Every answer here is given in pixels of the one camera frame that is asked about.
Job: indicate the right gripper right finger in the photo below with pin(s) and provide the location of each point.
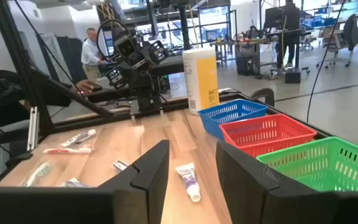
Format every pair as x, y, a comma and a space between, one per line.
253, 193

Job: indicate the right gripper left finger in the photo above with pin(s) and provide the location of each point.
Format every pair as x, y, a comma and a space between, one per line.
141, 193

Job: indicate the toothpaste tube red crimp end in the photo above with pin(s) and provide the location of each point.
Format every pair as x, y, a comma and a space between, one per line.
73, 183

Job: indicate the small white toothpaste tube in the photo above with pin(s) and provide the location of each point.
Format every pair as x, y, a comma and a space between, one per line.
84, 136

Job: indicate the red toothbrush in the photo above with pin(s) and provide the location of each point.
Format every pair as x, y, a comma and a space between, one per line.
67, 151

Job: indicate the teal toothbrush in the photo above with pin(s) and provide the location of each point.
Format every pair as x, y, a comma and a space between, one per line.
39, 172

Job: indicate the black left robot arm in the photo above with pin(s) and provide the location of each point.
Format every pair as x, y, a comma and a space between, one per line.
149, 99

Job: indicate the black computer mouse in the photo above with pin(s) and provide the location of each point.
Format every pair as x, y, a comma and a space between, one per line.
95, 87

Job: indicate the white wipes canister yellow label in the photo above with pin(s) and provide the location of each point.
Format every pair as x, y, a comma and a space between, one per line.
197, 81

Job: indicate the red plastic basket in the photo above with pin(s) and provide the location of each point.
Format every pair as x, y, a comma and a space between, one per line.
266, 130

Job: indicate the green plastic basket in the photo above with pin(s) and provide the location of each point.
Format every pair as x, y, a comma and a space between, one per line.
322, 161

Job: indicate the blue plastic basket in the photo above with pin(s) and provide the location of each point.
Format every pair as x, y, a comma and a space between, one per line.
228, 113

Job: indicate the black table clamp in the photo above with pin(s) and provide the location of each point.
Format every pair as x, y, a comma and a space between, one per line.
264, 93

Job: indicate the cluttered work desk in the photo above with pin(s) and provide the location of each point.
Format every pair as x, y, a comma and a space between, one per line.
259, 42

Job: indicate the black floor box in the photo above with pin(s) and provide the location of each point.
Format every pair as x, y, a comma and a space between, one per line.
292, 76

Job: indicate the black computer monitor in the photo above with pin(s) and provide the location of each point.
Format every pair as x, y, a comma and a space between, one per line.
273, 17

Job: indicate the grey office chair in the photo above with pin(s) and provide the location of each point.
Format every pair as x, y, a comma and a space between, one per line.
351, 31

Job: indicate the black aluminium rig frame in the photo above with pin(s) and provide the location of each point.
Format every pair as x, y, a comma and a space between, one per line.
20, 62

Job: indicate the silver aluminium bracket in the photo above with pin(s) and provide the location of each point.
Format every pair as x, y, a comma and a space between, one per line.
33, 127

